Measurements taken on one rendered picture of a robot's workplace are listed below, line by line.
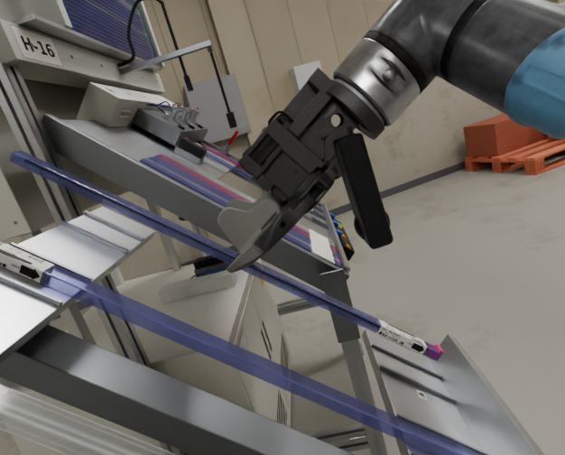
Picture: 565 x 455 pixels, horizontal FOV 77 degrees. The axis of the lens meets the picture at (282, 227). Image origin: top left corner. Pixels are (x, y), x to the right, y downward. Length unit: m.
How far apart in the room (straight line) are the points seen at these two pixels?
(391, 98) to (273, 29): 3.53
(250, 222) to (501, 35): 0.25
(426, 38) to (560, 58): 0.10
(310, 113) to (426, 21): 0.12
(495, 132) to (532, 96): 4.04
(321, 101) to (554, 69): 0.17
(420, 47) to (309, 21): 3.66
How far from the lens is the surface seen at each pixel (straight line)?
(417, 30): 0.35
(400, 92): 0.35
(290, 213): 0.33
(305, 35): 3.94
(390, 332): 0.44
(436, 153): 4.59
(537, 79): 0.31
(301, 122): 0.35
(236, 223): 0.36
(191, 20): 3.73
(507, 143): 4.48
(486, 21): 0.34
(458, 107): 4.79
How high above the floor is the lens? 1.07
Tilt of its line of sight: 15 degrees down
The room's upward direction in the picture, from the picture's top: 16 degrees counter-clockwise
